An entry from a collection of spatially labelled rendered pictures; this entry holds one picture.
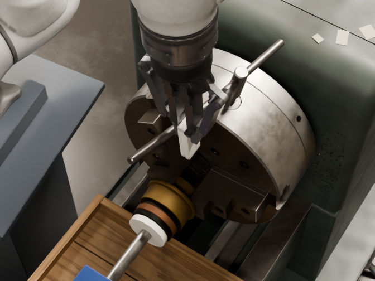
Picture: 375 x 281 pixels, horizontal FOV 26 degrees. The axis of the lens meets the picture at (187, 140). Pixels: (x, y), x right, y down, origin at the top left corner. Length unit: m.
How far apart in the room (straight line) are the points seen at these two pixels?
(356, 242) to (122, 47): 1.31
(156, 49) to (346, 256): 1.11
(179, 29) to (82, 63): 2.03
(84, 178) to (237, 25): 1.37
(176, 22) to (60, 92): 1.06
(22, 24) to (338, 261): 0.88
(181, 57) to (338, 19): 0.50
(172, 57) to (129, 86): 1.91
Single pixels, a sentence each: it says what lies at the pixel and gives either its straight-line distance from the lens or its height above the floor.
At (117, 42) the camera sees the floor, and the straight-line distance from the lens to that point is 2.94.
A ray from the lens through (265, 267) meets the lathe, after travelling 1.54.
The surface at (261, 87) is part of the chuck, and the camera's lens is 1.29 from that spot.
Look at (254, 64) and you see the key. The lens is 1.22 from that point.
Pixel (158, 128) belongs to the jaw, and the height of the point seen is 1.19.
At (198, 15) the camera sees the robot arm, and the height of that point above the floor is 1.62.
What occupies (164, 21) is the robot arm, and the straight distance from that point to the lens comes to 0.86.
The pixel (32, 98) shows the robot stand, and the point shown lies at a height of 0.80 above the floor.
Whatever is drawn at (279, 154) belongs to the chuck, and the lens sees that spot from 1.29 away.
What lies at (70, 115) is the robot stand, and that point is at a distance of 1.85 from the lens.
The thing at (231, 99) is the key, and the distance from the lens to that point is 1.25.
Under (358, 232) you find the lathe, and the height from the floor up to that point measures 0.54.
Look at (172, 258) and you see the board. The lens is 1.51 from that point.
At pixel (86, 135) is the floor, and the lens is 2.71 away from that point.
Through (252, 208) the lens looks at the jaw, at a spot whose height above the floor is 1.11.
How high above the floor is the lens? 2.27
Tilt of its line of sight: 58 degrees down
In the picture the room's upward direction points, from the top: straight up
